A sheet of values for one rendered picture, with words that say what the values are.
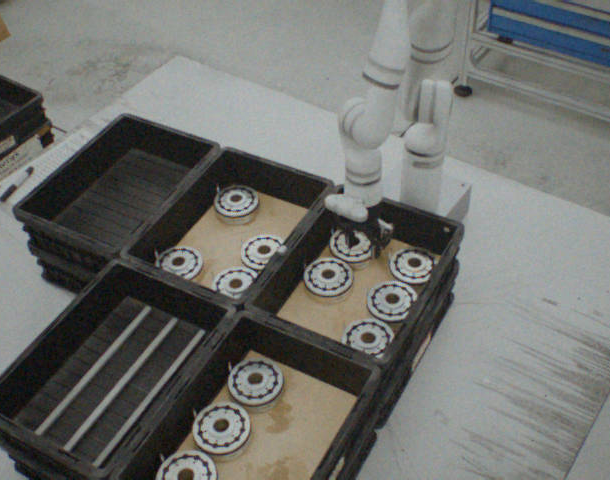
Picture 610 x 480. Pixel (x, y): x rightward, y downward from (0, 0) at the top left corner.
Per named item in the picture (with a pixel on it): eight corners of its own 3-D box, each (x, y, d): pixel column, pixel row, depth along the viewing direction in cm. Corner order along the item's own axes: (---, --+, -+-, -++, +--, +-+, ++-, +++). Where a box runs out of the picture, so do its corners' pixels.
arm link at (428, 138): (455, 72, 164) (447, 138, 176) (410, 69, 165) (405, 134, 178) (454, 97, 158) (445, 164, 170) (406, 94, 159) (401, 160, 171)
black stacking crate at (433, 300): (339, 221, 180) (338, 184, 172) (461, 264, 169) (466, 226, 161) (247, 345, 156) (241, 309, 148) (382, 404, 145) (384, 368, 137)
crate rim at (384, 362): (338, 189, 173) (338, 181, 171) (466, 232, 162) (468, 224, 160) (241, 315, 149) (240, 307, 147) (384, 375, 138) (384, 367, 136)
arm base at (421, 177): (410, 184, 189) (415, 127, 177) (445, 197, 186) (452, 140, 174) (392, 207, 184) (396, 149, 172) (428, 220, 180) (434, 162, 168)
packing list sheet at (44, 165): (78, 126, 228) (78, 125, 228) (135, 153, 218) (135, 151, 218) (-12, 190, 210) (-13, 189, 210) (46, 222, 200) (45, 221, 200)
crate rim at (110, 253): (125, 118, 195) (123, 110, 194) (225, 152, 184) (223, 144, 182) (11, 218, 171) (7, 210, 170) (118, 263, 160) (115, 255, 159)
